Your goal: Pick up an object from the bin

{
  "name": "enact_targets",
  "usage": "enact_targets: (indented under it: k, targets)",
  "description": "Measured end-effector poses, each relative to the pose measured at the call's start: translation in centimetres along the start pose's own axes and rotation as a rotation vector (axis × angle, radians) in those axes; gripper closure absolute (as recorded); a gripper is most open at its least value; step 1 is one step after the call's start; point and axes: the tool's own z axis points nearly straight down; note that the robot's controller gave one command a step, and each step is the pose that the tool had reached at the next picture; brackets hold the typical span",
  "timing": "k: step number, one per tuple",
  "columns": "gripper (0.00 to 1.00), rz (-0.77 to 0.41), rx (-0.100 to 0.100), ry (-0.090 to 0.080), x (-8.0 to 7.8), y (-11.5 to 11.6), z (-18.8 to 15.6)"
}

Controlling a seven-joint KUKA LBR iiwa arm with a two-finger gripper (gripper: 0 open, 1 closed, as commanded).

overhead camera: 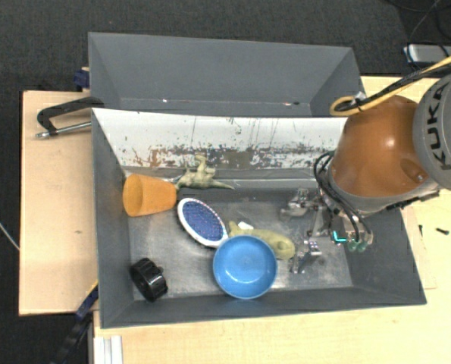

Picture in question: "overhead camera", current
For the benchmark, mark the pale green toy dinosaur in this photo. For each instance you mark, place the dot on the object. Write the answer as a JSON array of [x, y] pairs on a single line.
[[199, 176]]

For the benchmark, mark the blue and white hairbrush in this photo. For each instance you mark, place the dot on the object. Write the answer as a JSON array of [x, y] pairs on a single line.
[[202, 220]]

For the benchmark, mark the orange plastic cup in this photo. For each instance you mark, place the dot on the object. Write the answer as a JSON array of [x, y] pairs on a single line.
[[149, 195]]

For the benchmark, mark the pale green toy animal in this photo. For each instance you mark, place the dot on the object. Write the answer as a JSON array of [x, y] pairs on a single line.
[[276, 241]]

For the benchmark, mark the pale brown flat board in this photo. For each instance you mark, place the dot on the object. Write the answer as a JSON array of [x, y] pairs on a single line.
[[54, 203]]

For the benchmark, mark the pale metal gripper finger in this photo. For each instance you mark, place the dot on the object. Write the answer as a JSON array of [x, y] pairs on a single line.
[[296, 205], [311, 251]]

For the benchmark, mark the grey metal bin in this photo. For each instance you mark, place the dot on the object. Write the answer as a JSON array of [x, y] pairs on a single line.
[[164, 70]]

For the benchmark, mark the small black screw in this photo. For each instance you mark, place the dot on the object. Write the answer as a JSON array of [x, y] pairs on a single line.
[[442, 231]]

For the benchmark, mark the blue plastic bowl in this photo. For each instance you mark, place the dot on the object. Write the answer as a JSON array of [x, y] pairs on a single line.
[[244, 269]]

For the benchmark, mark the black ribbed round knob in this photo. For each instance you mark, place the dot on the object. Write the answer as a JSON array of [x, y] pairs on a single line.
[[148, 279]]

